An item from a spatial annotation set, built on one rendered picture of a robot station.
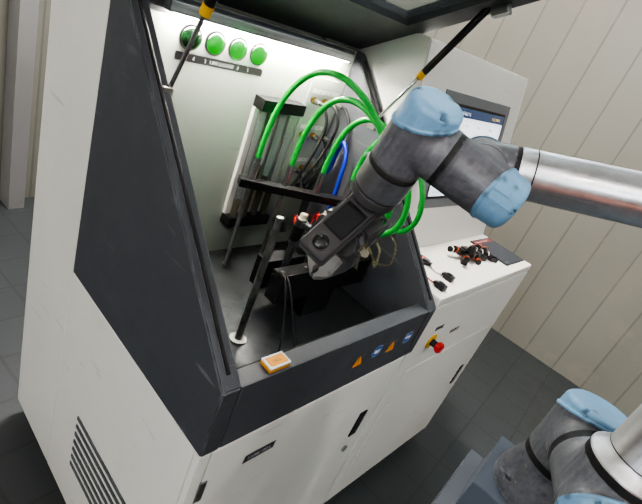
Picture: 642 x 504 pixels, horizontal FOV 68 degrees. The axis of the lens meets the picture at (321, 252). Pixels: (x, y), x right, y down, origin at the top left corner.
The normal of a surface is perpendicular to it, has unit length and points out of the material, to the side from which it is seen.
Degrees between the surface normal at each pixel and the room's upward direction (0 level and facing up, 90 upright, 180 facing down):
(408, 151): 106
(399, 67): 90
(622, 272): 90
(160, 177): 90
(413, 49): 90
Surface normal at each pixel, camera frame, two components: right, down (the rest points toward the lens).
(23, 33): 0.73, 0.53
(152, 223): -0.67, 0.11
